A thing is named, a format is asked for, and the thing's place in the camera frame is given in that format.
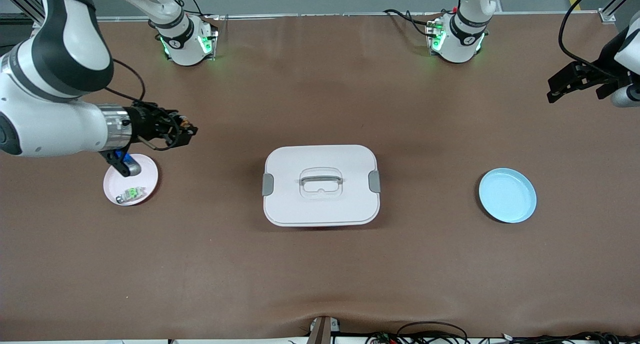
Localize light blue round plate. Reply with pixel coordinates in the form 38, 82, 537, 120
478, 167, 538, 224

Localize black left arm base cable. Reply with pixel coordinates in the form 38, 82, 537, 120
383, 8, 443, 39

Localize white lidded box grey latches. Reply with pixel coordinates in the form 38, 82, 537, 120
262, 144, 382, 228

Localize black arm base cable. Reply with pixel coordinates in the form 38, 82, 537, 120
383, 8, 443, 39
162, 0, 221, 22

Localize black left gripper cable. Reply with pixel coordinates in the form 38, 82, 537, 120
558, 0, 621, 80

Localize black flat cable bundle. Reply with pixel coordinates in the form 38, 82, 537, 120
500, 330, 640, 344

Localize camera mount post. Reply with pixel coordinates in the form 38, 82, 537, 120
306, 315, 342, 344

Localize black right arm base cable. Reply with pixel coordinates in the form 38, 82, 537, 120
162, 0, 221, 22

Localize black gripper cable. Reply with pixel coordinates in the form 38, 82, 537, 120
558, 0, 621, 80
104, 59, 182, 151

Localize black cable bundle with loop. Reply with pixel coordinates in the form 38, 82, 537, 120
365, 321, 471, 344

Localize green push-button switch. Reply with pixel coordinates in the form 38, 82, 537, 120
115, 186, 147, 205

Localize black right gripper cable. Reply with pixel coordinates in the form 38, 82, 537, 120
104, 59, 182, 151

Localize brown table mat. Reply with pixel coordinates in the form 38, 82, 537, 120
0, 13, 640, 342

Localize pink round plate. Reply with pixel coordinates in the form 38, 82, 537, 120
103, 153, 160, 207

